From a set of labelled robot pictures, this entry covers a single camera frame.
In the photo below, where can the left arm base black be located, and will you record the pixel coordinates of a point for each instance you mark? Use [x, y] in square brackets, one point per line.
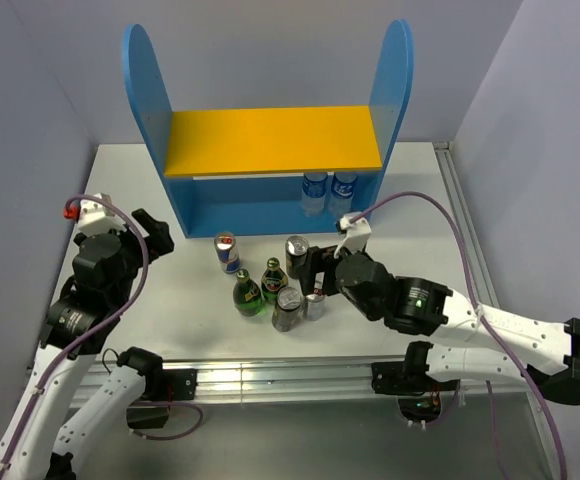
[172, 386]

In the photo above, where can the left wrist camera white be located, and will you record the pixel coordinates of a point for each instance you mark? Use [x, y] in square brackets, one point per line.
[91, 217]

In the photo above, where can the blue shelf with yellow board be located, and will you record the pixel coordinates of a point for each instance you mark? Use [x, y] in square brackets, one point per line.
[241, 170]

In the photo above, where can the right water bottle blue label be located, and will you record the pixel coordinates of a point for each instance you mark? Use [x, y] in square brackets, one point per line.
[342, 192]

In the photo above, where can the aluminium rail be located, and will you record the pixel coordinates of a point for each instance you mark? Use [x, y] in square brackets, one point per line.
[220, 383]
[484, 287]

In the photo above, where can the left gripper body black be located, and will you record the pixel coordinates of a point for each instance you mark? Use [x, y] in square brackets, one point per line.
[134, 257]

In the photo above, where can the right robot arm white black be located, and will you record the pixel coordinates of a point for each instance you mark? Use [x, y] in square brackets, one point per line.
[453, 340]

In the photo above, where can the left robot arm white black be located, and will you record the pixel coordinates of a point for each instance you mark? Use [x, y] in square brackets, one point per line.
[43, 441]

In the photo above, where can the silver red-top can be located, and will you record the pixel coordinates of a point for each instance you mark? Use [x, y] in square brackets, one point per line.
[313, 307]

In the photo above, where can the left water bottle blue label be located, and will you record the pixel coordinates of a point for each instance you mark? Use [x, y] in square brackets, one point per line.
[314, 189]

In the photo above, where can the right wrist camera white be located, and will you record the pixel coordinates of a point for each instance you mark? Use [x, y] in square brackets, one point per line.
[355, 230]

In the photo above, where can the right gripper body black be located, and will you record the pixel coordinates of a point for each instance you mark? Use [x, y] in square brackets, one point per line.
[331, 283]

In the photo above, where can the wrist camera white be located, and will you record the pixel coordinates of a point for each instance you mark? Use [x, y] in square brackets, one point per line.
[355, 230]
[91, 217]

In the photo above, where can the aluminium rail right side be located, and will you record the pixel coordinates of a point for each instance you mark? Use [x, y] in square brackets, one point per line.
[484, 287]

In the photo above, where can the blue silver energy drink can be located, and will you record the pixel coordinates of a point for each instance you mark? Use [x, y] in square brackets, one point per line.
[225, 245]

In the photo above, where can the black gold can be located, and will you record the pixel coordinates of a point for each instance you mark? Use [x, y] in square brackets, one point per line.
[287, 309]
[296, 248]

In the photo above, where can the water bottle blue label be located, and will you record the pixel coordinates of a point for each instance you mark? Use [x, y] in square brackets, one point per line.
[314, 189]
[342, 192]

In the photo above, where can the aluminium rail front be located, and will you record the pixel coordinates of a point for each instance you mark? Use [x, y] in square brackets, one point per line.
[220, 383]

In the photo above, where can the black gold can front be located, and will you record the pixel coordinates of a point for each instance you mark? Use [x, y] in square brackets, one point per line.
[287, 309]

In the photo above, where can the green glass bottle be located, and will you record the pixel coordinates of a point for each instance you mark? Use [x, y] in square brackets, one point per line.
[247, 296]
[273, 280]

